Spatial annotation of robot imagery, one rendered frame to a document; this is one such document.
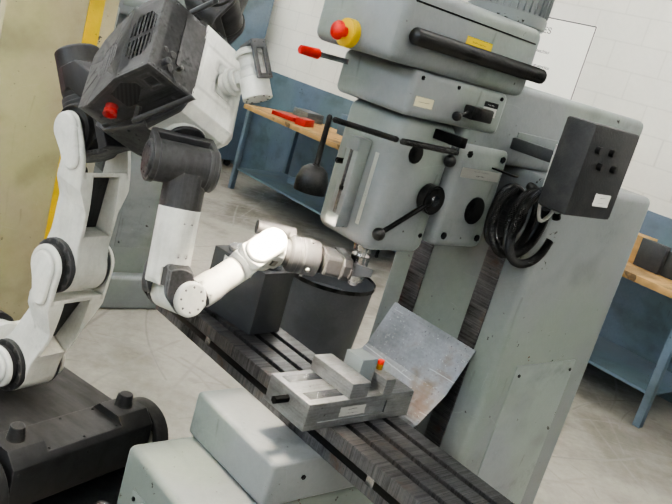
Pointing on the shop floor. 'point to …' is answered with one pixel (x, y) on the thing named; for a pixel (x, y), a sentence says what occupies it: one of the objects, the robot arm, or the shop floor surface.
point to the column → (516, 333)
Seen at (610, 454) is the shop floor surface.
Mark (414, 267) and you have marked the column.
